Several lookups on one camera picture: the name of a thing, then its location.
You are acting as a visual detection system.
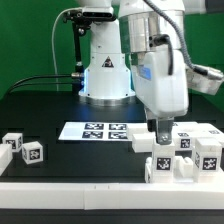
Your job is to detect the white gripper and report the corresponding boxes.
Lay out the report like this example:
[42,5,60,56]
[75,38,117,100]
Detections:
[130,47,189,145]

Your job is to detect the white tagged cube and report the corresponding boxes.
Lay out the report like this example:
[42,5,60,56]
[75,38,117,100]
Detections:
[2,133,23,152]
[22,141,43,164]

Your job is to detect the white chair seat with pegs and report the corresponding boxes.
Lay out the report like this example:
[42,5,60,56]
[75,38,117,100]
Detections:
[145,156,224,183]

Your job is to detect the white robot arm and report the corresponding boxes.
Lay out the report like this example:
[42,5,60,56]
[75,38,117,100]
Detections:
[78,0,224,145]

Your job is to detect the white block chair part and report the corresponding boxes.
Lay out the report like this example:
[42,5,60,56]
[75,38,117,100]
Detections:
[131,132,194,154]

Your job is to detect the white marker sheet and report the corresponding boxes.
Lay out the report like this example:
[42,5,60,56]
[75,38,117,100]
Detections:
[58,121,134,142]

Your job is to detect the white chair back frame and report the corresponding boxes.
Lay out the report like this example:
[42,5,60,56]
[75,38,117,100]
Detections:
[127,122,224,148]

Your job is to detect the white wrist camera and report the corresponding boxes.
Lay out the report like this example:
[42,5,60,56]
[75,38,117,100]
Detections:
[186,65,224,95]

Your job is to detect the grey corrugated hose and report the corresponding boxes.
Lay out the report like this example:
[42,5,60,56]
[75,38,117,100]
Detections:
[143,0,221,79]

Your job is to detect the black camera on stand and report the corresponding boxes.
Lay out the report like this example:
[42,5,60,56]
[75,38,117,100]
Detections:
[63,7,116,77]

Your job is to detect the white thin cable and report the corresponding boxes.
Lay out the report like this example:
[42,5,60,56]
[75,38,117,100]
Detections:
[50,7,78,92]

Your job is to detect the black cables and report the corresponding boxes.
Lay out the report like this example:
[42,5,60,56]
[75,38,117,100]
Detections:
[5,73,84,95]

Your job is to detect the white left border rail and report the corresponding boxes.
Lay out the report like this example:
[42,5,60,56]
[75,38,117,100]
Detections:
[0,144,12,176]

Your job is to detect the white border rail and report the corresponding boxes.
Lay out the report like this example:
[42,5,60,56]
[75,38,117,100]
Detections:
[0,182,224,210]
[0,144,12,176]

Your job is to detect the white front border rail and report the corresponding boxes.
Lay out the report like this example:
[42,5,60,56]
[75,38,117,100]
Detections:
[0,182,224,210]

